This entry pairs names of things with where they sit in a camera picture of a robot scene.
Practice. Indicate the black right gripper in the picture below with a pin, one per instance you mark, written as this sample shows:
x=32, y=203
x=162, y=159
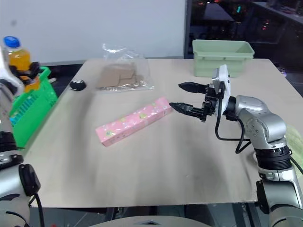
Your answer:
x=210, y=104

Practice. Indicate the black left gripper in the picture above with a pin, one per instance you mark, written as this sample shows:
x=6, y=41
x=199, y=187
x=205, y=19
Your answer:
x=16, y=73

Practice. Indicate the orange juice bottle blue cap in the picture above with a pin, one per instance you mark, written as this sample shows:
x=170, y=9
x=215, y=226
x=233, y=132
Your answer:
x=20, y=58

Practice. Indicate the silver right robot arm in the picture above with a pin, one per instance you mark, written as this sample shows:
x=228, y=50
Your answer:
x=267, y=123

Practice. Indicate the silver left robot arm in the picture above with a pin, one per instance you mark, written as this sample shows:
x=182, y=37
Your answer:
x=9, y=179

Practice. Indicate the blue item behind basket slats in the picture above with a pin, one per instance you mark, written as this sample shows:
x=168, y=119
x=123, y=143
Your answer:
x=22, y=110

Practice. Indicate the bright green slatted basket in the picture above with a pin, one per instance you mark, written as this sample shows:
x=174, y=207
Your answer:
x=35, y=111

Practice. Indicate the small black round object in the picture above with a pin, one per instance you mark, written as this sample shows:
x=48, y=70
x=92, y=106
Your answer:
x=78, y=85

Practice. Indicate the pale green plastic bin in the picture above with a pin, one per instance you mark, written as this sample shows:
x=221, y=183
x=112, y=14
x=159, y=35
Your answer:
x=220, y=59

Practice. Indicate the pink patterned long box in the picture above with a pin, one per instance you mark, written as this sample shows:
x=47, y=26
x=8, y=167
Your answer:
x=133, y=119

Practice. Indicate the clear plastic bag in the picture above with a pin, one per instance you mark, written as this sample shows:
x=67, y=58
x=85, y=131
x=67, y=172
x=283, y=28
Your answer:
x=127, y=59

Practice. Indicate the brown cardboard pieces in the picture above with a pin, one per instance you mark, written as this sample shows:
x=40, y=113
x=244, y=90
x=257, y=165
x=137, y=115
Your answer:
x=118, y=75

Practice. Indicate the dark shelving with lights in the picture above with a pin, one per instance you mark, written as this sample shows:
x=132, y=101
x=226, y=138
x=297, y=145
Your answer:
x=248, y=21

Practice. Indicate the light green cloth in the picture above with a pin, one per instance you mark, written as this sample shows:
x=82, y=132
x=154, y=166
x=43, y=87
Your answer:
x=294, y=139

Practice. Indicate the grey rounded shape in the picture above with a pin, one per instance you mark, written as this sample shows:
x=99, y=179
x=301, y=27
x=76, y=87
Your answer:
x=149, y=222

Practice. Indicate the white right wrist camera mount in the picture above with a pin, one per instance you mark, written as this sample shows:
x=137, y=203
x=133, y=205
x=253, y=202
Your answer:
x=225, y=80

